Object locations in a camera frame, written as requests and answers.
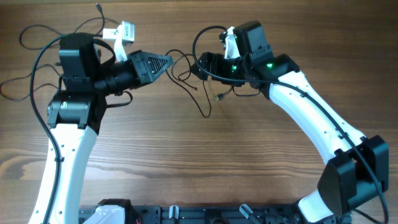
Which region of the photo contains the black USB cable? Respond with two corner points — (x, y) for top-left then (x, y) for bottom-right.
(19, 2), (122, 50)
(0, 62), (63, 102)
(164, 49), (234, 119)

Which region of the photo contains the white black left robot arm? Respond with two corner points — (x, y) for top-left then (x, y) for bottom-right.
(29, 32), (173, 223)

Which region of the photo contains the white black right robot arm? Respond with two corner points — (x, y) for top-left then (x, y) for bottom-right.
(192, 21), (389, 223)

